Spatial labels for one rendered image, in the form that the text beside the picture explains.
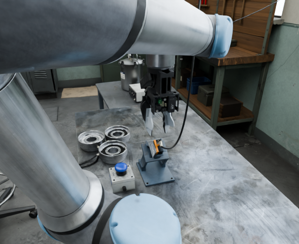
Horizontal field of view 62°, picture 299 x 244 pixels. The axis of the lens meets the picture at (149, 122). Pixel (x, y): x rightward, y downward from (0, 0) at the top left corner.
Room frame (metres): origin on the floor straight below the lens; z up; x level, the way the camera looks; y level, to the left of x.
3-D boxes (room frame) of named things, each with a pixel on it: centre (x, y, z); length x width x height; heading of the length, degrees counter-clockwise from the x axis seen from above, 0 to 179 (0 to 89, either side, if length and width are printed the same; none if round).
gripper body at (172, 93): (0.64, -0.03, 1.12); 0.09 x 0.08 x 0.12; 17
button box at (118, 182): (0.62, 0.09, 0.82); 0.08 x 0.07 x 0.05; 16
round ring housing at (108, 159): (0.78, 0.13, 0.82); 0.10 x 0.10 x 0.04
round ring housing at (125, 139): (0.90, 0.13, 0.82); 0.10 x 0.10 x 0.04
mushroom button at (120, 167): (0.63, 0.09, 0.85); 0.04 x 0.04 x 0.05
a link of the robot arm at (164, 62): (0.65, -0.03, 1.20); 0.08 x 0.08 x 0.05
